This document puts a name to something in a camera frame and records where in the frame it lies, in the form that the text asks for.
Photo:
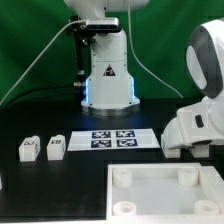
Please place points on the white square tabletop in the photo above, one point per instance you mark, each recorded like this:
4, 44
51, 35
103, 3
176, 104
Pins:
168, 193

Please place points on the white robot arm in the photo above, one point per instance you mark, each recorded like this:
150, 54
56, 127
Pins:
110, 86

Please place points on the white sheet with markers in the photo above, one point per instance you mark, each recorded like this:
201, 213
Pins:
113, 139

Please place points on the white obstacle block right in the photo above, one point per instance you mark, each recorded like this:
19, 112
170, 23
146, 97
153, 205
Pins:
212, 184

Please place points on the white block at left edge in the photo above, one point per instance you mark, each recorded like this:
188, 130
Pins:
0, 183

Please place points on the grey camera on stand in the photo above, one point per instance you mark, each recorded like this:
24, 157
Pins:
103, 24

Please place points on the black camera stand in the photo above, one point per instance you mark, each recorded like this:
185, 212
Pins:
79, 56

